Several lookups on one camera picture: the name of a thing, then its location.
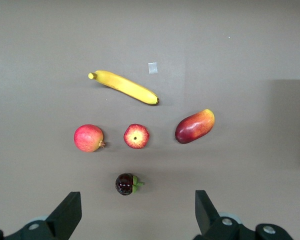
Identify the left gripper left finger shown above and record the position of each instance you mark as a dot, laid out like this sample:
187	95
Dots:
62	220

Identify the red yellow mango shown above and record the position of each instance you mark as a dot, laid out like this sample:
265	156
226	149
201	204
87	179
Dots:
195	126

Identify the red yellow apple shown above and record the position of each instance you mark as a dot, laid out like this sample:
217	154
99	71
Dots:
136	136

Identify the pink red pomegranate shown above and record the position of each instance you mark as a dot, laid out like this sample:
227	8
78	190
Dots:
87	137

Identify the yellow banana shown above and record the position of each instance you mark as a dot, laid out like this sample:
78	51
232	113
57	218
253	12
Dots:
125	86

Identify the white tape piece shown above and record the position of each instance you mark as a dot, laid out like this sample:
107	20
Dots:
152	68

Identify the dark purple mangosteen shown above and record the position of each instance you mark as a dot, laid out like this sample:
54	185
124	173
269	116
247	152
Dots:
123	184

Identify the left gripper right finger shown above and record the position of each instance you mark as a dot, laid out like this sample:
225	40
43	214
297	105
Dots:
207	220

